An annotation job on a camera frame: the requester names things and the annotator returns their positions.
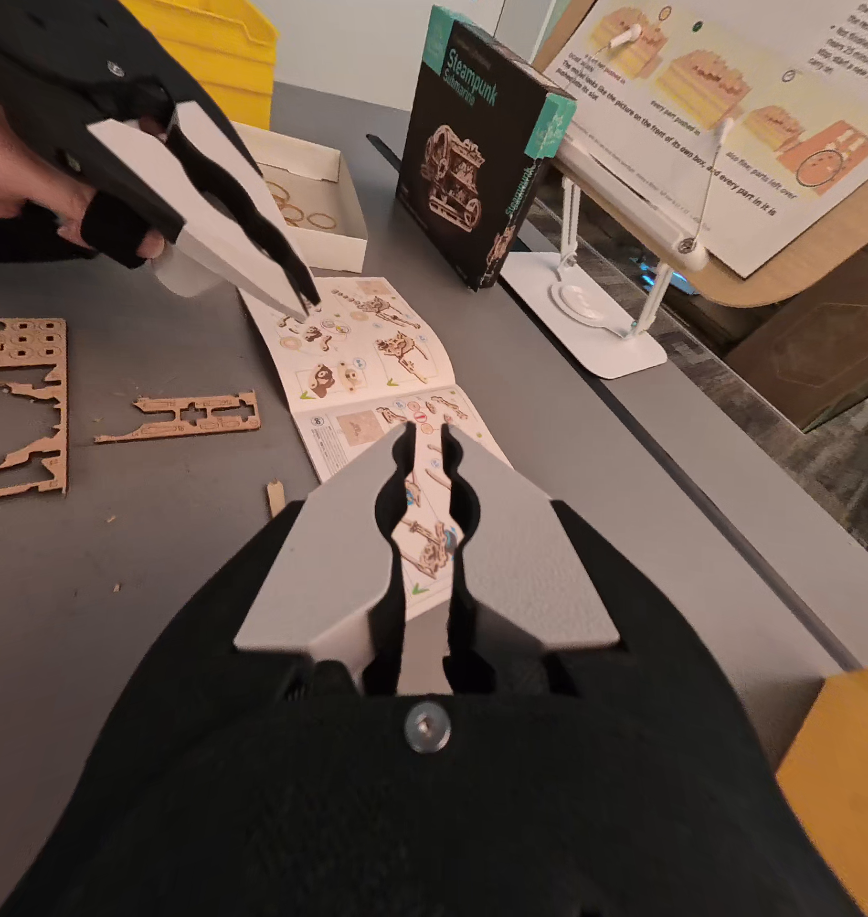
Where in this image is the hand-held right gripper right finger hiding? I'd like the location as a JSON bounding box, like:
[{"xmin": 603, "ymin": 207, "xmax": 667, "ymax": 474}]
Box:
[{"xmin": 441, "ymin": 423, "xmax": 621, "ymax": 696}]

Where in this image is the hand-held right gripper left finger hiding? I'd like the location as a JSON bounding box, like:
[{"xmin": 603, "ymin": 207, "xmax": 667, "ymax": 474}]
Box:
[{"xmin": 233, "ymin": 421, "xmax": 417, "ymax": 696}]

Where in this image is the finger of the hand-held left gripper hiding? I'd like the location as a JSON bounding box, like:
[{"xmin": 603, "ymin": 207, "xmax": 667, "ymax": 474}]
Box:
[
  {"xmin": 85, "ymin": 117, "xmax": 315, "ymax": 322},
  {"xmin": 166, "ymin": 100, "xmax": 323, "ymax": 307}
]

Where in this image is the white cardboard tray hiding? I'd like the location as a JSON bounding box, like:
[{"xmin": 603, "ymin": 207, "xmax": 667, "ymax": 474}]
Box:
[{"xmin": 233, "ymin": 122, "xmax": 369, "ymax": 275}]

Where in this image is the instruction booklet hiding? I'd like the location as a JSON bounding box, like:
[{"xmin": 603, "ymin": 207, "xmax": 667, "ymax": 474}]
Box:
[{"xmin": 239, "ymin": 276, "xmax": 514, "ymax": 624}]

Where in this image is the black model kit box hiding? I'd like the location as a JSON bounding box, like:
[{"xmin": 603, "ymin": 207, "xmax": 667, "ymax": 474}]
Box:
[{"xmin": 396, "ymin": 6, "xmax": 577, "ymax": 291}]

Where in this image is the person's left hand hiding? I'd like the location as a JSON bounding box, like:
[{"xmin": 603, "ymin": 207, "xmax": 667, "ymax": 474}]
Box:
[{"xmin": 0, "ymin": 82, "xmax": 169, "ymax": 262}]

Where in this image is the laser-cut wooden sheet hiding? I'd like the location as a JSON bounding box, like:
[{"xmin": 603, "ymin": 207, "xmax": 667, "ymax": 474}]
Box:
[{"xmin": 0, "ymin": 319, "xmax": 70, "ymax": 502}]

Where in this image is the large cardboard box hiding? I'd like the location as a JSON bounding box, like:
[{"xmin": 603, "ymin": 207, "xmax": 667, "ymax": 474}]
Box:
[{"xmin": 724, "ymin": 247, "xmax": 868, "ymax": 431}]

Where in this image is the wooden frame offcut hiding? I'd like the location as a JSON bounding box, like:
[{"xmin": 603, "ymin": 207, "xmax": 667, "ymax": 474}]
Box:
[{"xmin": 94, "ymin": 390, "xmax": 262, "ymax": 445}]

